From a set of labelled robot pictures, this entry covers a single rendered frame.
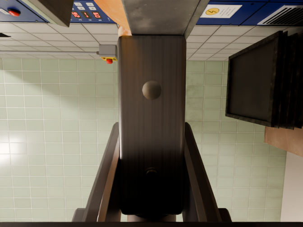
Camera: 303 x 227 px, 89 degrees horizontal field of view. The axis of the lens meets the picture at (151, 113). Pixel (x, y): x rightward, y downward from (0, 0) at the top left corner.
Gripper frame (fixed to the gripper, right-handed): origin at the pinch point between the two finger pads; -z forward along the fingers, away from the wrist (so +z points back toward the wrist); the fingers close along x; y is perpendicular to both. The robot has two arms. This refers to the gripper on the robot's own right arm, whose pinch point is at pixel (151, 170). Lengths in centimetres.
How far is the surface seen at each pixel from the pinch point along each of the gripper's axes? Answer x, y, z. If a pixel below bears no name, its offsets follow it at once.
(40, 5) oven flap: 20.5, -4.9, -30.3
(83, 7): 22, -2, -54
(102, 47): 29, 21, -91
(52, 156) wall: 85, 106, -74
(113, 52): 22, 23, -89
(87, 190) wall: 56, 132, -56
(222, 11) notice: -23, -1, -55
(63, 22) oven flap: 19.9, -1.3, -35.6
